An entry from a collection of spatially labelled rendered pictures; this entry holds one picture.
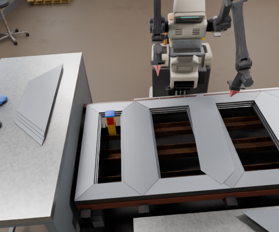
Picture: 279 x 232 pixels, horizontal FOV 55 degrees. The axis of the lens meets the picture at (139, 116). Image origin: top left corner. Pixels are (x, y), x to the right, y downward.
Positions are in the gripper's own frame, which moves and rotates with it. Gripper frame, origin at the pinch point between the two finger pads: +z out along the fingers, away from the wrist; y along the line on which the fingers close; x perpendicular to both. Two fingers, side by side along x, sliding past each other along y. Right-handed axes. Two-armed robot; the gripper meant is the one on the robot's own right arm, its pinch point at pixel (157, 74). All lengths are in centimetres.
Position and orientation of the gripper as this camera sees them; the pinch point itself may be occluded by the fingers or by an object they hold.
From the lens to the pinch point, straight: 187.3
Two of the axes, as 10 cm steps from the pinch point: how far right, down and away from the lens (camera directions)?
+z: 0.3, 9.6, 2.7
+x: 0.8, -2.7, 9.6
